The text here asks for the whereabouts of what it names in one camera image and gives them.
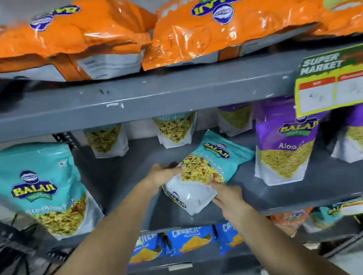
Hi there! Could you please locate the person's right hand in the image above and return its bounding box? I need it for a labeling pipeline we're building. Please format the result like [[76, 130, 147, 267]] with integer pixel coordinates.
[[208, 175, 251, 223]]

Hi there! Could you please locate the person's left hand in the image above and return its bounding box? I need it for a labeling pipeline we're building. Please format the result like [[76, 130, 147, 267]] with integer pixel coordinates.
[[141, 159, 187, 193]]

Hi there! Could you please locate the small teal snack packet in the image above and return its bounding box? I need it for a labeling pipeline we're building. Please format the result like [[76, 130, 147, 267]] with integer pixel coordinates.
[[154, 122, 264, 220], [83, 123, 131, 162], [301, 203, 347, 235], [153, 111, 202, 151]]

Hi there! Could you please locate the person's right forearm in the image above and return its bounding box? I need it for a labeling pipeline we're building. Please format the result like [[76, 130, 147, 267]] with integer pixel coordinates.
[[228, 191, 352, 275]]

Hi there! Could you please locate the person's left forearm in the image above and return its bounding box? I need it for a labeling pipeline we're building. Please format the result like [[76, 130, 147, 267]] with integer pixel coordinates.
[[0, 178, 173, 275]]

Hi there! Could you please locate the blue snack packet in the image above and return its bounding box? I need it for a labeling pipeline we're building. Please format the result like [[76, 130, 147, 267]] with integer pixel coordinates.
[[165, 223, 218, 257], [125, 232, 170, 266], [214, 220, 247, 256]]

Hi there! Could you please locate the white strip shelf label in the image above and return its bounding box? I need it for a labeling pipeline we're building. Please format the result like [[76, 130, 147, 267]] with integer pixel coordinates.
[[168, 262, 194, 272]]

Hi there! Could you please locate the small orange snack packet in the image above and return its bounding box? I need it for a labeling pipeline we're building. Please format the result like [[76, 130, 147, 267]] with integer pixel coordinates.
[[270, 207, 318, 241]]

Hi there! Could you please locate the grey metal shelf rack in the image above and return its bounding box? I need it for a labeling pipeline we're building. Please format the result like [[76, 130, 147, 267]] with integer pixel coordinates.
[[0, 0, 363, 275]]

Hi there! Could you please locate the small purple snack packet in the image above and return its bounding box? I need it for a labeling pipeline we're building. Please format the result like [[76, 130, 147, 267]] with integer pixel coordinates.
[[215, 101, 258, 139]]

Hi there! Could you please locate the large teal snack packet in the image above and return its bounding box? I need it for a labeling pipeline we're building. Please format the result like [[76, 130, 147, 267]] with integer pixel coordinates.
[[0, 132, 108, 250]]

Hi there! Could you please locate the small white shelf label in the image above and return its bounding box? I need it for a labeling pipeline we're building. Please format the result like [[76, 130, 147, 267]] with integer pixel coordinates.
[[338, 199, 363, 218]]

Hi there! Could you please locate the yellow green price tag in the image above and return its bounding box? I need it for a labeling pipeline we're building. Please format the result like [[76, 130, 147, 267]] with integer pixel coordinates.
[[286, 42, 363, 119]]

